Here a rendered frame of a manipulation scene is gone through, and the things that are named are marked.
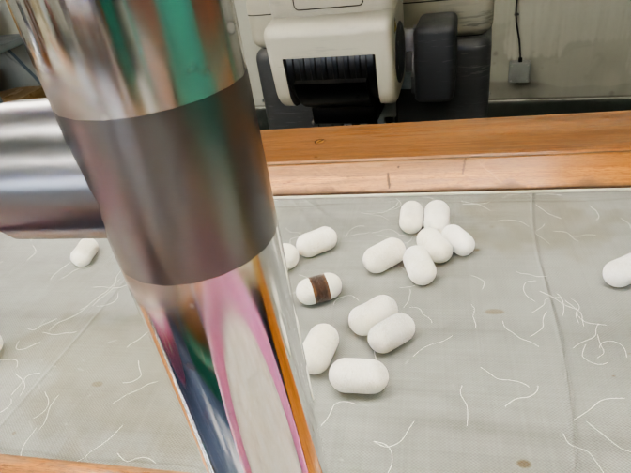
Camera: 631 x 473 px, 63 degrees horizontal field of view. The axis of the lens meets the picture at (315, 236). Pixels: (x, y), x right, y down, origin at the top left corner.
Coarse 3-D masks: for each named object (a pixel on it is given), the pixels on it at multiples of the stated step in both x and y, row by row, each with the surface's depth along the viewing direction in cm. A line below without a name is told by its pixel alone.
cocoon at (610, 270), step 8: (624, 256) 35; (608, 264) 35; (616, 264) 34; (624, 264) 34; (608, 272) 34; (616, 272) 34; (624, 272) 34; (608, 280) 34; (616, 280) 34; (624, 280) 34
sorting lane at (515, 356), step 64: (448, 192) 48; (512, 192) 46; (576, 192) 45; (0, 256) 49; (64, 256) 47; (320, 256) 42; (512, 256) 39; (576, 256) 38; (0, 320) 41; (64, 320) 40; (128, 320) 39; (320, 320) 36; (448, 320) 34; (512, 320) 34; (576, 320) 33; (0, 384) 35; (64, 384) 34; (128, 384) 33; (320, 384) 31; (448, 384) 30; (512, 384) 30; (576, 384) 29; (0, 448) 30; (64, 448) 30; (128, 448) 29; (192, 448) 29; (384, 448) 27; (448, 448) 27; (512, 448) 26; (576, 448) 26
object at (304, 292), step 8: (304, 280) 37; (328, 280) 37; (336, 280) 37; (304, 288) 36; (312, 288) 36; (336, 288) 37; (304, 296) 36; (312, 296) 36; (336, 296) 37; (312, 304) 37
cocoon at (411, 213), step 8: (408, 208) 43; (416, 208) 43; (400, 216) 43; (408, 216) 42; (416, 216) 42; (400, 224) 43; (408, 224) 42; (416, 224) 42; (408, 232) 42; (416, 232) 43
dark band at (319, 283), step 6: (312, 276) 37; (318, 276) 37; (324, 276) 37; (312, 282) 36; (318, 282) 36; (324, 282) 36; (318, 288) 36; (324, 288) 36; (318, 294) 36; (324, 294) 36; (330, 294) 37; (318, 300) 37; (324, 300) 37
